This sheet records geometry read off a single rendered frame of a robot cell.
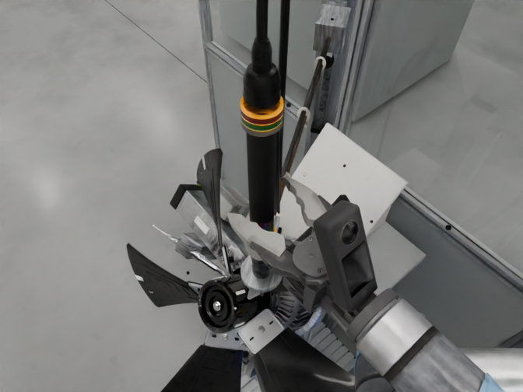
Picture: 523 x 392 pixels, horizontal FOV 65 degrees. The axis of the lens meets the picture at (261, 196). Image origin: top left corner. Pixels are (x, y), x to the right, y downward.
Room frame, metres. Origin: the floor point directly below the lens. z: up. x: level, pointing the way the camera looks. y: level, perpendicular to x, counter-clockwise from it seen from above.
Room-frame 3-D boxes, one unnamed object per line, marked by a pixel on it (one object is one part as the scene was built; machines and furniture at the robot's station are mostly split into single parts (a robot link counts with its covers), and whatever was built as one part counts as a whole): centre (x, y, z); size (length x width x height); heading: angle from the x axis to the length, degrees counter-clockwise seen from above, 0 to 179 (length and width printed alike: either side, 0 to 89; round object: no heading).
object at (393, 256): (0.76, -0.35, 0.84); 0.36 x 0.24 x 0.03; 39
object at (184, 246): (0.59, 0.21, 1.08); 0.07 x 0.04 x 0.06; 50
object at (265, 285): (0.33, 0.00, 1.51); 0.09 x 0.07 x 0.10; 164
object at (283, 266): (0.24, -0.03, 1.67); 0.09 x 0.05 x 0.02; 61
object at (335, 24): (0.92, -0.17, 1.55); 0.10 x 0.07 x 0.08; 164
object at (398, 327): (0.16, -0.14, 1.65); 0.08 x 0.05 x 0.08; 129
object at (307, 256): (0.22, -0.09, 1.64); 0.12 x 0.08 x 0.09; 39
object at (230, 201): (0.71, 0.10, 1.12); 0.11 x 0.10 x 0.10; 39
